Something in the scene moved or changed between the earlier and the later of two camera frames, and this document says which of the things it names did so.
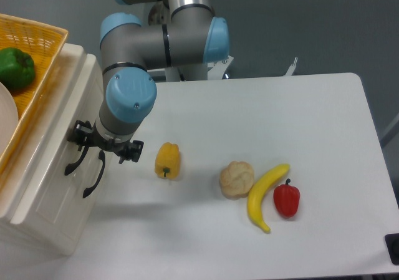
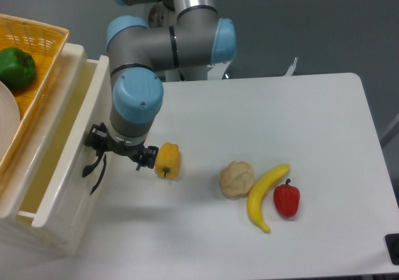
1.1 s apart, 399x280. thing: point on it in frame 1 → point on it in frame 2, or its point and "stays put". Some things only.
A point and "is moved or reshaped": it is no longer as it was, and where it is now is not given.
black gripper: x=100 y=141 → x=98 y=136
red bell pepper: x=287 y=198 stays put
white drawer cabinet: x=39 y=204 stays put
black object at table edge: x=392 y=241 stays put
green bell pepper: x=17 y=68 stays put
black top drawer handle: x=72 y=166 → x=89 y=168
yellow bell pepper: x=168 y=163 stays put
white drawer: x=48 y=196 is moved or reshaped
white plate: x=9 y=118 stays put
